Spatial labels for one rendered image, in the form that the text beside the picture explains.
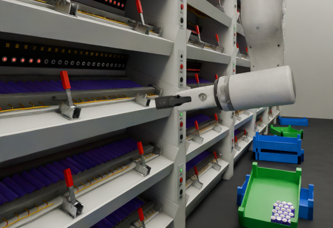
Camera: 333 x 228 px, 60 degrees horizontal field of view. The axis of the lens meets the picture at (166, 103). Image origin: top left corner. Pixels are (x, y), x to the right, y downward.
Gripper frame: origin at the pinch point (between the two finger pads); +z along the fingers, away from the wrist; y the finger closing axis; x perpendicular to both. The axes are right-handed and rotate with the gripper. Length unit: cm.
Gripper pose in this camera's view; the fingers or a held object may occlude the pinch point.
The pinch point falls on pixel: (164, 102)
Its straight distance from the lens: 76.3
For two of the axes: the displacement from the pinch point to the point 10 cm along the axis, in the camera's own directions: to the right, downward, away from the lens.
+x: -1.5, -9.9, -0.2
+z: -8.8, 1.2, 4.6
